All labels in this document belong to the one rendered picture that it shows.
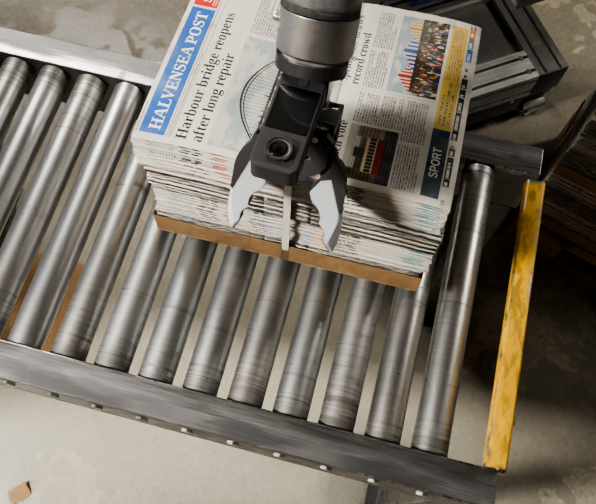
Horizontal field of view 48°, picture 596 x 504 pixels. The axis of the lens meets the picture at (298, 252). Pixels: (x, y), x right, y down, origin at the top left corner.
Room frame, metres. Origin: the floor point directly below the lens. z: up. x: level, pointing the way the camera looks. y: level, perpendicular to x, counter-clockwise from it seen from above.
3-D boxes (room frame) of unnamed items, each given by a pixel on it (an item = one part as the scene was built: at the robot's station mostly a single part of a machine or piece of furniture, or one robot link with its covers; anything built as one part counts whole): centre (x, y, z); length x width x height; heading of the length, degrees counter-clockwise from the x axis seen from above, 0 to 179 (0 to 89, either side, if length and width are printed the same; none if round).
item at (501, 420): (0.28, -0.31, 0.81); 0.43 x 0.03 x 0.02; 168
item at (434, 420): (0.31, -0.24, 0.77); 0.47 x 0.05 x 0.05; 168
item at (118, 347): (0.40, 0.21, 0.77); 0.47 x 0.05 x 0.05; 168
